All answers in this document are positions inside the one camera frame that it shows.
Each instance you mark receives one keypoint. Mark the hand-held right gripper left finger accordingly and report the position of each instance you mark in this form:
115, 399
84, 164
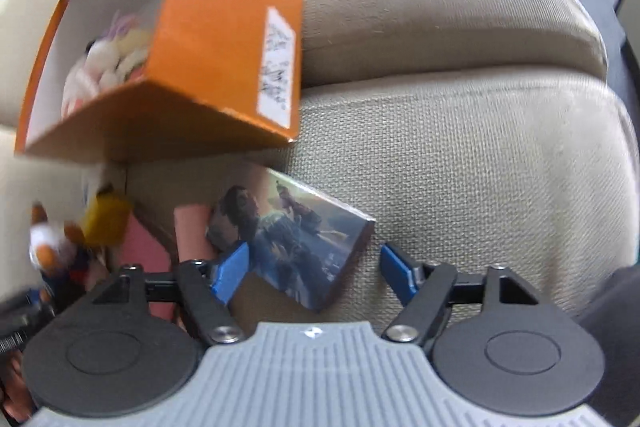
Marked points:
232, 272

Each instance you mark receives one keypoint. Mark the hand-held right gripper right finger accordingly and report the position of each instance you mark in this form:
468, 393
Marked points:
397, 272

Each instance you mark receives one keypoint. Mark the brown bear plush chef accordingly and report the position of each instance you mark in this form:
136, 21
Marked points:
47, 242

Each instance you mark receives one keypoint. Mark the crocheted bunny plush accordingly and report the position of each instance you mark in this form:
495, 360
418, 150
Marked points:
125, 42

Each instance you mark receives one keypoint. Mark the white orange-rimmed storage box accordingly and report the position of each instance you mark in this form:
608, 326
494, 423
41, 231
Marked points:
225, 32

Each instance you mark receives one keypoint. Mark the yellow soft object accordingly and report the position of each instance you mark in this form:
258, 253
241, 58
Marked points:
105, 217

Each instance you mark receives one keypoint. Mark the pink plastic holder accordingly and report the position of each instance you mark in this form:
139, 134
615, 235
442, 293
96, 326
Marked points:
145, 247

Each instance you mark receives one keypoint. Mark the white pink striped plush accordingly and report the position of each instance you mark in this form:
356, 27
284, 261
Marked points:
82, 82

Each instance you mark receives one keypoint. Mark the dark books row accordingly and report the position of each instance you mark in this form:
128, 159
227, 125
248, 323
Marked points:
300, 237

